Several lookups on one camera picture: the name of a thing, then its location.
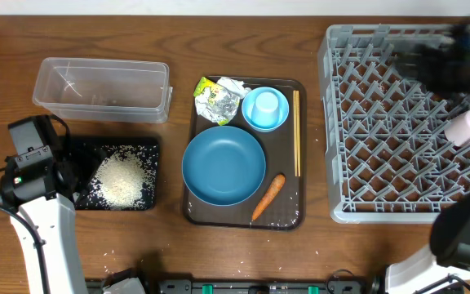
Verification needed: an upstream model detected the wooden chopstick left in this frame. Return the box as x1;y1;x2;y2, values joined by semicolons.
293;90;300;177

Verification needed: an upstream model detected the black plastic tray bin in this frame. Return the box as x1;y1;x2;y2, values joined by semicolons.
72;136;160;211

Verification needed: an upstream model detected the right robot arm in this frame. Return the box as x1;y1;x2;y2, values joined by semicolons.
370;20;470;294

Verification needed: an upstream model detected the dark brown serving tray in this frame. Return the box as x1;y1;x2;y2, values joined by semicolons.
183;77;307;231

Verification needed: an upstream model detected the white pink cup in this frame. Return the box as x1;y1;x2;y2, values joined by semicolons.
444;110;470;146

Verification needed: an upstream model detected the wooden chopstick right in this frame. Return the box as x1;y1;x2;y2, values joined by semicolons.
294;90;301;177

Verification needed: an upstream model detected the grey dishwasher rack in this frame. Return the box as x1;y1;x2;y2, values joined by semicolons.
317;24;470;224

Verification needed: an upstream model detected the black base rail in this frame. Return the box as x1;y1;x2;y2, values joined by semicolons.
86;269;384;294

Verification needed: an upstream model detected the small light blue bowl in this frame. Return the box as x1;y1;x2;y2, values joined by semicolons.
242;87;289;132

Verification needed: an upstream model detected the large blue plate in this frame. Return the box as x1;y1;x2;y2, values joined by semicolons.
181;126;267;207

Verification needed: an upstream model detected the pile of white rice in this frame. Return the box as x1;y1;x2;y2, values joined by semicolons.
80;145;159;211

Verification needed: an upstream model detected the clear plastic bin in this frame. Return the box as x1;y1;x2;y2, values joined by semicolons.
32;57;172;123

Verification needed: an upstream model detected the crumpled foil snack wrapper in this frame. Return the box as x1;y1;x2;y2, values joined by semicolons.
193;77;241;126

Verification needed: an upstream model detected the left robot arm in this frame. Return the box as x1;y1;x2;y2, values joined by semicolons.
0;115;145;293

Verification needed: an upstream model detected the crumpled white tissue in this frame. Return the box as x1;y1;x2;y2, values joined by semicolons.
216;77;251;100

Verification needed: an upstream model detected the light blue cup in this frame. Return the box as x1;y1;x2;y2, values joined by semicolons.
251;91;280;129

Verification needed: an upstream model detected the orange carrot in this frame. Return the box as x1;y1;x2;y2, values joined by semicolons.
251;174;286;221

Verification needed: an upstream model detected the wooden chopstick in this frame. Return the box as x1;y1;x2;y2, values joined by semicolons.
293;90;300;177
294;90;301;177

